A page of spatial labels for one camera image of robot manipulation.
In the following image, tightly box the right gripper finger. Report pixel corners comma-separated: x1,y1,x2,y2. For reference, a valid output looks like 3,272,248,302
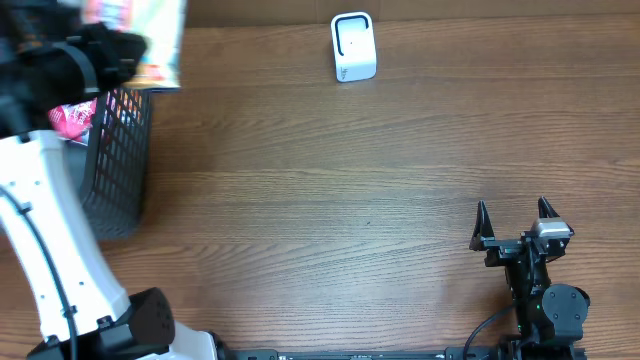
469,200,495,251
537,196,560,219

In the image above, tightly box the purple red pad package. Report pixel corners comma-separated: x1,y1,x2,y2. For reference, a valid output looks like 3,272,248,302
48,99,97,145

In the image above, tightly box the yellow wipes package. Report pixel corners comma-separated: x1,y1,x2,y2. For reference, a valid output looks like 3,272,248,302
82,0,187,91

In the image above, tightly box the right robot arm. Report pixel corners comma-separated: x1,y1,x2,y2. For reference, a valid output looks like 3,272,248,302
461,197,591,359

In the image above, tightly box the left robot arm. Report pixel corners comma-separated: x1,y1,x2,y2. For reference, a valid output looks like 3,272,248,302
1,19,220,360

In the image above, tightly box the white barcode scanner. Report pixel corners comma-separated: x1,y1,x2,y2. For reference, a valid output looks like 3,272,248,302
330,11,377,83

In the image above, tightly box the dark grey plastic basket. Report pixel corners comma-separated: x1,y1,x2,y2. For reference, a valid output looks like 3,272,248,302
64,88,152,240

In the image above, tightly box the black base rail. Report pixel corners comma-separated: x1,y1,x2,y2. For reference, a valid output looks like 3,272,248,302
214,347,589,360

